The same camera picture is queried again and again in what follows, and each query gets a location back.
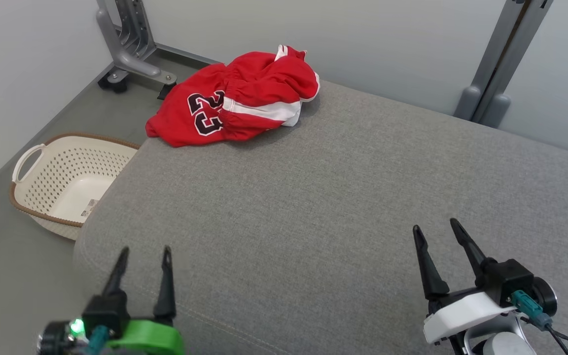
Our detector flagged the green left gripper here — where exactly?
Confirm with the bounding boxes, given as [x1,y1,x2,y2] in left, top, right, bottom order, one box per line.
[102,245,186,355]

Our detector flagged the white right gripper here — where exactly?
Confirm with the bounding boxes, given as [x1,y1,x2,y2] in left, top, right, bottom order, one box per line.
[413,218,517,346]

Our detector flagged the red jersey number 23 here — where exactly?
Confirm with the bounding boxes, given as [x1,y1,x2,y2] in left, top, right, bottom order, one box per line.
[145,63,304,148]

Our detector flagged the cream perforated laundry basket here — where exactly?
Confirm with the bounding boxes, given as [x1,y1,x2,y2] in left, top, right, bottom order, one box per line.
[9,132,141,242]

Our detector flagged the black caster wheel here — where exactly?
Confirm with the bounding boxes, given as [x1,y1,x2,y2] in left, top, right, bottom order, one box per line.
[98,70,130,94]

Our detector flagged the black cable teal connector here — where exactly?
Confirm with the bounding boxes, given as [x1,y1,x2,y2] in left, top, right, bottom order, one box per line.
[87,325,110,355]
[511,290,568,355]

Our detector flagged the grey metal upright post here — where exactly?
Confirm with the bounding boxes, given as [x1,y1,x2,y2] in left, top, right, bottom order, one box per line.
[454,0,554,129]

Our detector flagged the grey metal frame leg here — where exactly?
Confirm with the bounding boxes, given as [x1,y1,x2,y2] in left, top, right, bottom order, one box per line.
[96,0,178,101]

